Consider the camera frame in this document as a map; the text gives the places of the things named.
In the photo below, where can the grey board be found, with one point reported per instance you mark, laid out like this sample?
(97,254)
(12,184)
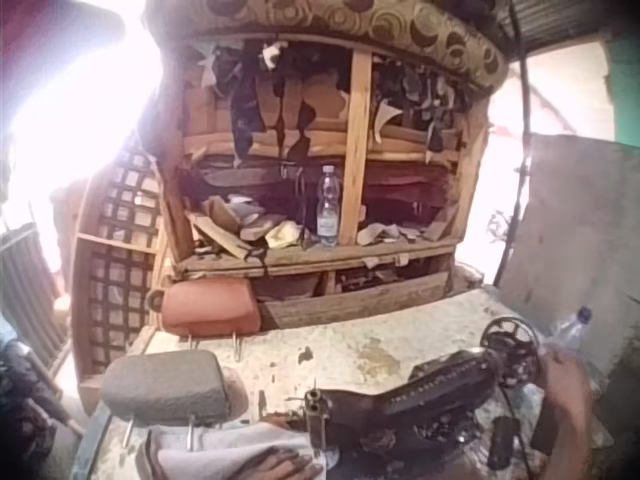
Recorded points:
(580,240)

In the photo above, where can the wooden sofa frame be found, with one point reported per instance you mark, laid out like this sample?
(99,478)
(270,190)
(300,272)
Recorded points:
(357,200)

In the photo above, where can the grey headrest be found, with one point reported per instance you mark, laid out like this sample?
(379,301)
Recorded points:
(165,385)

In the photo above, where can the person's left fingers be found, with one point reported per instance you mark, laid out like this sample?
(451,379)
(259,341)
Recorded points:
(287,457)

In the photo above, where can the wooden frame with black webbing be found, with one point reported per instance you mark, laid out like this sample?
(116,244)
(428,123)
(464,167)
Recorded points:
(120,280)

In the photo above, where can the black wrist band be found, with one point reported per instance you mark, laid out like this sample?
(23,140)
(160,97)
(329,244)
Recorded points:
(545,427)

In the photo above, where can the black sewing machine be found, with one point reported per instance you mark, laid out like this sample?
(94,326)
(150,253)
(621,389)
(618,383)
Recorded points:
(425,400)

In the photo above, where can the patterned brown cushion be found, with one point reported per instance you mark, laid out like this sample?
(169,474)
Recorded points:
(400,25)

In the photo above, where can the person's left hand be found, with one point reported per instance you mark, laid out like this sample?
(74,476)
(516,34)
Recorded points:
(280,465)

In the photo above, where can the clear plastic bottle blue cap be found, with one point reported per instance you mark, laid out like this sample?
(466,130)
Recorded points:
(570,330)

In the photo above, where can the person's right hand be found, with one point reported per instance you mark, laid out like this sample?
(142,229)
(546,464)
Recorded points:
(567,377)

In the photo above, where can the metal gate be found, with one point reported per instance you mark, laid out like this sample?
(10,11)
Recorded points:
(27,295)

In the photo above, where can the orange headrest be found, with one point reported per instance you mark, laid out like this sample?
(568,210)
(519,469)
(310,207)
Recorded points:
(210,305)

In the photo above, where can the yellow cloth scrap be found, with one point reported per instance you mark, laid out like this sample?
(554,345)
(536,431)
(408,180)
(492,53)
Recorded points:
(282,235)

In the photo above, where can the clear water bottle blue label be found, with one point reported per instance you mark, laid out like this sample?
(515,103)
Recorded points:
(328,210)

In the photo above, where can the black sewing machine motor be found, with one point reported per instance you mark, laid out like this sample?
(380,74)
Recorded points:
(502,442)

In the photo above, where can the grey cloth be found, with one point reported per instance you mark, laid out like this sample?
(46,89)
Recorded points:
(225,450)

